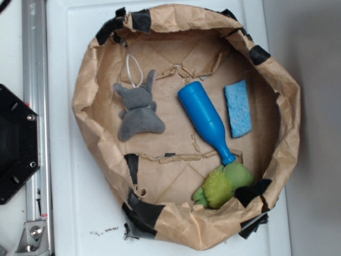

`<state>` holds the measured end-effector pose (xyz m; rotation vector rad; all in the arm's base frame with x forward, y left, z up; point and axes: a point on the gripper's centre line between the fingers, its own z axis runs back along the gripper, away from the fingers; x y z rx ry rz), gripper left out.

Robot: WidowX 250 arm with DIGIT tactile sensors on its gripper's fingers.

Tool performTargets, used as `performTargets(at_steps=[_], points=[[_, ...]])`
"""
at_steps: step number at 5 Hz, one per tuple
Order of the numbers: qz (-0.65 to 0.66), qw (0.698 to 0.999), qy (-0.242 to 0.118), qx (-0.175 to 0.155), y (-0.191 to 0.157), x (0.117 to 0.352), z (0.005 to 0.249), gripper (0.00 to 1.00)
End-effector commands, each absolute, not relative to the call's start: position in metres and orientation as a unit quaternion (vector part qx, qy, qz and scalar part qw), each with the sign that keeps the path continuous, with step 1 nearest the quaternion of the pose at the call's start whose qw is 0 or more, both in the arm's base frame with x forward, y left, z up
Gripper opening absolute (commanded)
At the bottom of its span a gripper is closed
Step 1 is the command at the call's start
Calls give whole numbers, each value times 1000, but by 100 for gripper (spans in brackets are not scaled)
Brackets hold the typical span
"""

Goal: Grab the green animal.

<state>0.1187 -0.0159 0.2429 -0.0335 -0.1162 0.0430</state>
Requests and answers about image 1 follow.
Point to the brown paper bag bin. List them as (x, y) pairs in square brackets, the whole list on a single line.
[(153, 176)]

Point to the aluminium extrusion rail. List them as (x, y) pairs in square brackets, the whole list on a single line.
[(35, 93)]

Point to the blue sponge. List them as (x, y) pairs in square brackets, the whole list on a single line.
[(237, 103)]

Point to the green plush animal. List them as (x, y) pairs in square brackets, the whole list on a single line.
[(219, 185)]

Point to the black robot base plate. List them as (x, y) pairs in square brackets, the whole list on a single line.
[(19, 144)]

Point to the grey plush bunny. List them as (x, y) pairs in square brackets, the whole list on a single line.
[(139, 114)]

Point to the blue plastic bottle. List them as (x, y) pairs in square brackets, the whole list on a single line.
[(205, 119)]

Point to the metal corner bracket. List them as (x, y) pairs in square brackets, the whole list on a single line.
[(34, 239)]

